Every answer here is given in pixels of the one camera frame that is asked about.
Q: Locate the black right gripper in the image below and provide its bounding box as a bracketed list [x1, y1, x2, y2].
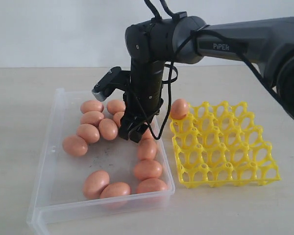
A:
[119, 92, 164, 143]

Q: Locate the clear plastic tray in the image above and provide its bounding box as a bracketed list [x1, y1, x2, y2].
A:
[26, 88, 175, 235]

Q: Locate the yellow plastic egg tray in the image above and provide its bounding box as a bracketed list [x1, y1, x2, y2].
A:
[170, 101, 281, 188]

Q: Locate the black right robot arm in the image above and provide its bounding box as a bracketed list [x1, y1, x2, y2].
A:
[119, 16, 294, 142]

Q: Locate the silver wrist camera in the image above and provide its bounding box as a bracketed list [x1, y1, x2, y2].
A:
[92, 67, 130, 102]

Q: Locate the black camera cable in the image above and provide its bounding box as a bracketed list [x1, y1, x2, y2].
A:
[127, 0, 290, 141]

